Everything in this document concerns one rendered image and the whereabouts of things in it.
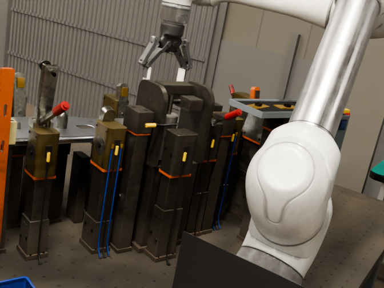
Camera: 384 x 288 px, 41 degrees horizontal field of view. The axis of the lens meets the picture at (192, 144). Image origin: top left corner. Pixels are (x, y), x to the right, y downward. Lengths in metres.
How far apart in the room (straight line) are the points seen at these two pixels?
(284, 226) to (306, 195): 0.09
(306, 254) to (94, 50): 4.05
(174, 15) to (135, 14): 3.06
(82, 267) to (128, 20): 3.50
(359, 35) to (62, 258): 0.94
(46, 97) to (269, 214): 0.64
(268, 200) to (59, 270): 0.67
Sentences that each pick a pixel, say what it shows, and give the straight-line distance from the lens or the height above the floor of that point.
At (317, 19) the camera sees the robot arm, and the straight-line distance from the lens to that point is 1.49.
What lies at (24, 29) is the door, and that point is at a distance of 5.66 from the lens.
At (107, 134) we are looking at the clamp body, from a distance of 1.36.
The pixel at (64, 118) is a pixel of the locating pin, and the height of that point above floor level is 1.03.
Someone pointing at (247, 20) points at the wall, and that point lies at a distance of 4.15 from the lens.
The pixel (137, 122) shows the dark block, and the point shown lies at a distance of 1.37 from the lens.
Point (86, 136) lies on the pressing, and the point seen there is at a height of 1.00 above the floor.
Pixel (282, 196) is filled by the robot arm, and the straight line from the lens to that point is 0.93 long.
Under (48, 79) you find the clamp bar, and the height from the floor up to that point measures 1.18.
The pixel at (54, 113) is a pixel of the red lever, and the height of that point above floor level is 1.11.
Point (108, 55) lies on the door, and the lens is 4.87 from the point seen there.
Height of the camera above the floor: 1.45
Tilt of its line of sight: 17 degrees down
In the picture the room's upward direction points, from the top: 11 degrees clockwise
